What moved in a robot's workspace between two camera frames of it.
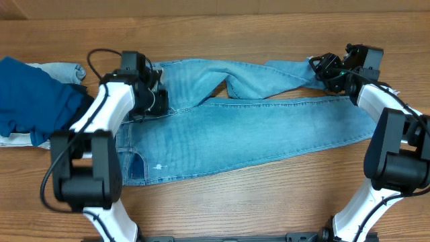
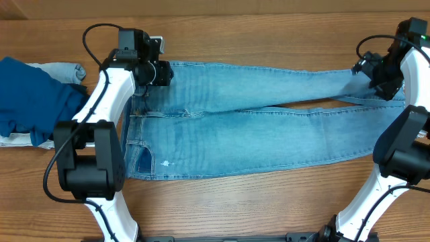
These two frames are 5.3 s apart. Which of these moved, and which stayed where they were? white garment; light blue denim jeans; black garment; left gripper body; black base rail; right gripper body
Moved: right gripper body; left gripper body
Stayed: light blue denim jeans; white garment; black base rail; black garment
